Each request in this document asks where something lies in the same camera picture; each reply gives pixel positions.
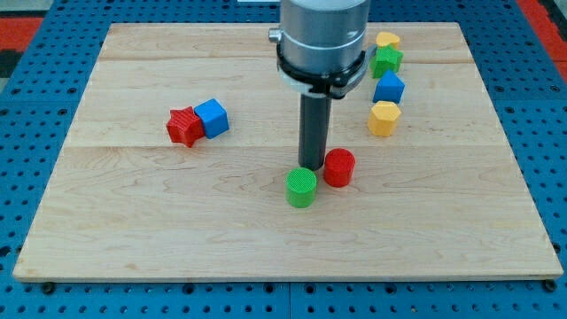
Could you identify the yellow hexagon block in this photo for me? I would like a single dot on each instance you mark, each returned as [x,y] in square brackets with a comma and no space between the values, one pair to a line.
[383,118]

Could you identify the wooden board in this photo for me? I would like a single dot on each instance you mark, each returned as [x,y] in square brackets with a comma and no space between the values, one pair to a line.
[442,199]

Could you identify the green cylinder block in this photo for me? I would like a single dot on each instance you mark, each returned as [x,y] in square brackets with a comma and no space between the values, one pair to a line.
[301,186]

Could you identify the red cylinder block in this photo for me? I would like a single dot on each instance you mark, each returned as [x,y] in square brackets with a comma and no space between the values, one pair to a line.
[338,167]

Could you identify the green star block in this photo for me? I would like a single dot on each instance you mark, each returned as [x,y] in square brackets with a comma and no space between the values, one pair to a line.
[386,59]

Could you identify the blue triangle block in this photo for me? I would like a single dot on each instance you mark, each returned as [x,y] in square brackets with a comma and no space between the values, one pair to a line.
[389,88]

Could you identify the blue cube block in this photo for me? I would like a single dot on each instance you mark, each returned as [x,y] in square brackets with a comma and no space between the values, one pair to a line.
[214,118]

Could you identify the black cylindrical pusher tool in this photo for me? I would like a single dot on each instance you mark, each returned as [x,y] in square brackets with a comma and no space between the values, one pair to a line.
[314,121]

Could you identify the red star block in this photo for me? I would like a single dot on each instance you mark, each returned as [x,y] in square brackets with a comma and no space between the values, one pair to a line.
[185,127]

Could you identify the yellow heart block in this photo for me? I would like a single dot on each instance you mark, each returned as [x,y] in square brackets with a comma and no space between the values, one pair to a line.
[384,39]

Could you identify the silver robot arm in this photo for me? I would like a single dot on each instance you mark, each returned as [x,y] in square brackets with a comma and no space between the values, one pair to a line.
[319,45]

